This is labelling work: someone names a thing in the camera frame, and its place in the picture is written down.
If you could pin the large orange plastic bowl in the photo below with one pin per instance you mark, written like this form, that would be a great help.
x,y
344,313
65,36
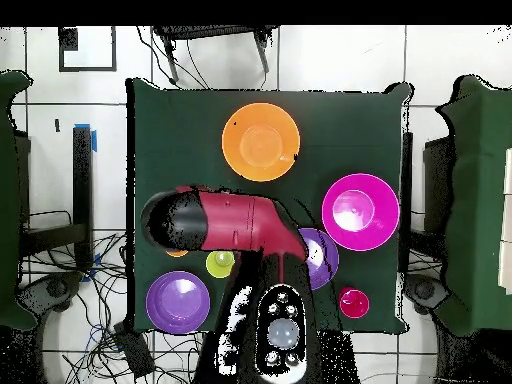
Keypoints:
x,y
260,140

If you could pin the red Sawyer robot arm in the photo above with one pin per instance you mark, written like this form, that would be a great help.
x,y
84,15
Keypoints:
x,y
240,224

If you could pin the yellow plastic cup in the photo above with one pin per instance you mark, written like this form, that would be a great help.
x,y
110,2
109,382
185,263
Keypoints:
x,y
218,266

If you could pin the purple plastic bowl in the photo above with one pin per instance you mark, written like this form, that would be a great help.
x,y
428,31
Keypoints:
x,y
326,260
178,302

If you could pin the orange plastic cup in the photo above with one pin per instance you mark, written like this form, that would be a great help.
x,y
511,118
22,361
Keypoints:
x,y
176,252

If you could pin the large pink plastic bowl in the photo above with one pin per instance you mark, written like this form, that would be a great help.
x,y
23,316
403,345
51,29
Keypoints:
x,y
360,212

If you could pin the dark green table cloth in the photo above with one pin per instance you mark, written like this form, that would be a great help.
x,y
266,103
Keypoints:
x,y
180,140

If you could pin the red plastic cup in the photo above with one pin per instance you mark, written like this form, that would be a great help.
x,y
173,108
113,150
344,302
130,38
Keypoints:
x,y
354,304

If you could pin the blue tape strip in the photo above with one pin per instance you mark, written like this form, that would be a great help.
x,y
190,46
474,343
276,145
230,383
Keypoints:
x,y
94,140
97,260

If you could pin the black metal floor stand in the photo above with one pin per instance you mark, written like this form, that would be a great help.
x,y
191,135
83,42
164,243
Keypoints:
x,y
82,180
438,188

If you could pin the black power box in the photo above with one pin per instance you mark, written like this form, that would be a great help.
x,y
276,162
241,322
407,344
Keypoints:
x,y
134,350

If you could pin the black office chair base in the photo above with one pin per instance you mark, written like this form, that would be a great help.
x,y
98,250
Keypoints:
x,y
56,288
424,290

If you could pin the black metal stand legs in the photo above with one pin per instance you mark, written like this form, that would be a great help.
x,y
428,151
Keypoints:
x,y
208,31

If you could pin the small black floor object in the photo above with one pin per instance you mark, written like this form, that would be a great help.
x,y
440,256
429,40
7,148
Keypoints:
x,y
57,125

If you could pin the green cloth covered table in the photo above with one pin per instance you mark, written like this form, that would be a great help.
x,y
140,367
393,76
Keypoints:
x,y
480,200
8,200

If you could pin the black square frame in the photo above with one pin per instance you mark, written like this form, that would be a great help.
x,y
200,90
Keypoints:
x,y
68,40

